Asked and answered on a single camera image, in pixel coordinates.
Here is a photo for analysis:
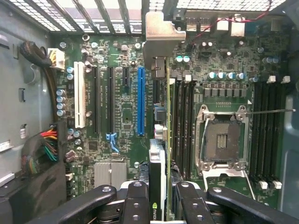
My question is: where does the open black PC case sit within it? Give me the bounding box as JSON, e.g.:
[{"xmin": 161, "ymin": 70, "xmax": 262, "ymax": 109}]
[{"xmin": 0, "ymin": 0, "xmax": 299, "ymax": 224}]

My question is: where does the thin red wire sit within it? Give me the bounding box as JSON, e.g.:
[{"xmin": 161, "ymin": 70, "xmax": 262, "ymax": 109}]
[{"xmin": 193, "ymin": 12, "xmax": 271, "ymax": 42}]

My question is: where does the black sleeved cable bundle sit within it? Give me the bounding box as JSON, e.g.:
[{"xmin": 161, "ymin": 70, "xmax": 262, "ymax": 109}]
[{"xmin": 19, "ymin": 41, "xmax": 58, "ymax": 122}]

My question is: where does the long black expansion slot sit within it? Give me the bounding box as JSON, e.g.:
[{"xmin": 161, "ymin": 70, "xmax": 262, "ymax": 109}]
[
  {"xmin": 107, "ymin": 66, "xmax": 116, "ymax": 134},
  {"xmin": 92, "ymin": 66, "xmax": 101, "ymax": 134}
]

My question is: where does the silver chipset heatsink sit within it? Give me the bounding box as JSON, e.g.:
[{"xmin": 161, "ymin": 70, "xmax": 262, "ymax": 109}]
[{"xmin": 94, "ymin": 161, "xmax": 128, "ymax": 188}]

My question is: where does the white power connector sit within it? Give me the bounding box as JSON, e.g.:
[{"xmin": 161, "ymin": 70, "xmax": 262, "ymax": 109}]
[{"xmin": 47, "ymin": 47, "xmax": 66, "ymax": 71}]

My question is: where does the short black expansion slot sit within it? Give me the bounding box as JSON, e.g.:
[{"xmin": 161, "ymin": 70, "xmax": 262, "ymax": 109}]
[{"xmin": 122, "ymin": 67, "xmax": 130, "ymax": 87}]

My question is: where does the socket locking lever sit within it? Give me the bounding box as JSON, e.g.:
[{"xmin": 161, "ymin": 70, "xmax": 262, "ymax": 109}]
[{"xmin": 246, "ymin": 108, "xmax": 297, "ymax": 115}]

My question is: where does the black RAM slot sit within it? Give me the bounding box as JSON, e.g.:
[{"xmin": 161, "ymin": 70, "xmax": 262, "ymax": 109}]
[
  {"xmin": 261, "ymin": 81, "xmax": 269, "ymax": 189},
  {"xmin": 266, "ymin": 76, "xmax": 277, "ymax": 189},
  {"xmin": 188, "ymin": 80, "xmax": 195, "ymax": 178},
  {"xmin": 182, "ymin": 80, "xmax": 189, "ymax": 178},
  {"xmin": 253, "ymin": 81, "xmax": 262, "ymax": 189},
  {"xmin": 275, "ymin": 76, "xmax": 291, "ymax": 189},
  {"xmin": 175, "ymin": 80, "xmax": 182, "ymax": 178}
]

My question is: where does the CPU socket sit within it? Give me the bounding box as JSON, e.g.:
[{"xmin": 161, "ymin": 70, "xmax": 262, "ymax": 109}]
[{"xmin": 195, "ymin": 105, "xmax": 252, "ymax": 178}]

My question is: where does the coloured power wire bundle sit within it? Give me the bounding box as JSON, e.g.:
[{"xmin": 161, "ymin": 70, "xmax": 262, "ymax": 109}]
[{"xmin": 21, "ymin": 125, "xmax": 59, "ymax": 175}]

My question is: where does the blue expansion slot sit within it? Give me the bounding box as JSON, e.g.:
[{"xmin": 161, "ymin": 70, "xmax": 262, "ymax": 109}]
[{"xmin": 136, "ymin": 66, "xmax": 146, "ymax": 138}]

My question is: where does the metal socket cover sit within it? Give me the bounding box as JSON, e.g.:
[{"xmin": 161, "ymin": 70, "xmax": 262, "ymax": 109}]
[{"xmin": 202, "ymin": 168, "xmax": 257, "ymax": 201}]

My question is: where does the green motherboard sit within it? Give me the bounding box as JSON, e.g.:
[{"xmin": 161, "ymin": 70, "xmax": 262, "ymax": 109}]
[{"xmin": 46, "ymin": 14, "xmax": 292, "ymax": 210}]

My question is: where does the white expansion slot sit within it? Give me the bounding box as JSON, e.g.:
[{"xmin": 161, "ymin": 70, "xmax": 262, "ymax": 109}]
[{"xmin": 73, "ymin": 61, "xmax": 86, "ymax": 129}]

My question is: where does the green RAM stick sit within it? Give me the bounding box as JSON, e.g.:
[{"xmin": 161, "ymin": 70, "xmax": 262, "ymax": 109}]
[{"xmin": 170, "ymin": 78, "xmax": 176, "ymax": 164}]

